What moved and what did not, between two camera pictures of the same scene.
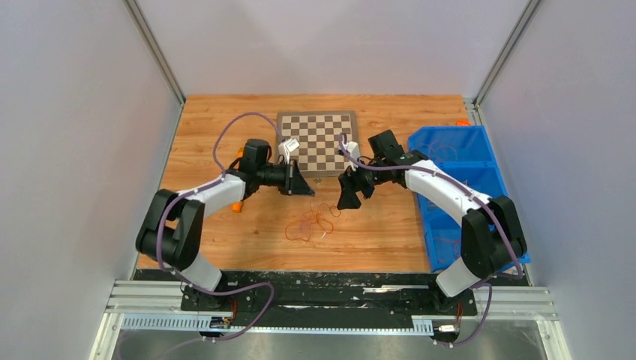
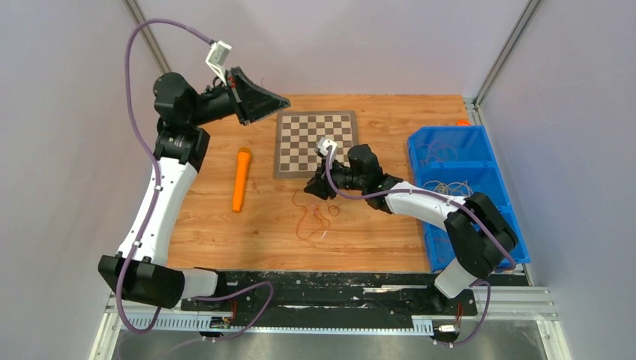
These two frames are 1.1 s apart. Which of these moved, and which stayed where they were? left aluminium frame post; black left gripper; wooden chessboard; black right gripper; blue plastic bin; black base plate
Moved: black left gripper; black right gripper
Stayed: wooden chessboard; blue plastic bin; black base plate; left aluminium frame post
